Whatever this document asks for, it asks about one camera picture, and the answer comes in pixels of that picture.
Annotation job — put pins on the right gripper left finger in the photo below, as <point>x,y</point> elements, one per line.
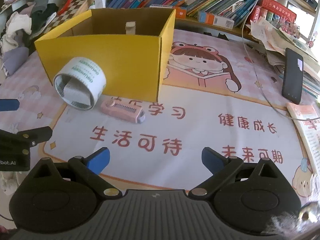
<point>86,171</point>

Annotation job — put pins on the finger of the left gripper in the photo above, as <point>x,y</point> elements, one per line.
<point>7,105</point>
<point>30,137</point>

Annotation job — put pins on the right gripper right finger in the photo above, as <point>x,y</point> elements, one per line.
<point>223,170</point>

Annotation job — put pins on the white tape roll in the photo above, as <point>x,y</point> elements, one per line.
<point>80,83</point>

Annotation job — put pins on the cartoon desk mat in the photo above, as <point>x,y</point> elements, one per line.
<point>164,152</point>

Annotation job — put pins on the pile of clothes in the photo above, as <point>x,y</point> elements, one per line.
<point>22,27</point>

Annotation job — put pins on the black smartphone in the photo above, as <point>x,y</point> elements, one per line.
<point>293,76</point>

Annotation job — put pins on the yellow cardboard box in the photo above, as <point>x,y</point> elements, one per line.
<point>134,65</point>

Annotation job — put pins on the wooden chess board box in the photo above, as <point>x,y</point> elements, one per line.
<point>75,8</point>

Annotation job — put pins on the pile of papers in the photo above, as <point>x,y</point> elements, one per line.
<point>275,41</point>

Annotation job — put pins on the beige wrist watch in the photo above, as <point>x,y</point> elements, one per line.
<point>130,28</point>

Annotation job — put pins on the blue white medicine box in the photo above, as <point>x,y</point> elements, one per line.
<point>215,20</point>

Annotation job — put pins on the red book box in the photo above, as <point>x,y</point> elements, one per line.
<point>278,9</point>

